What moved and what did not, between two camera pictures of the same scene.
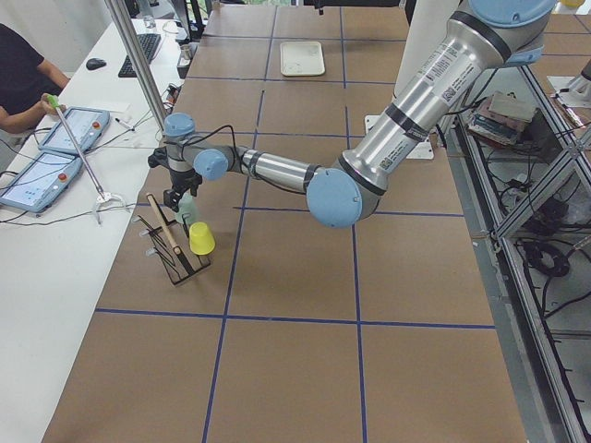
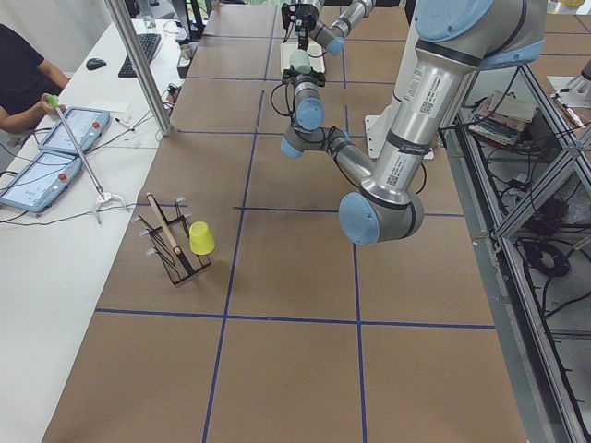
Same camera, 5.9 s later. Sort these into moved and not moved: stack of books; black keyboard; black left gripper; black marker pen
Moved: black left gripper
Not moved: black marker pen; stack of books; black keyboard
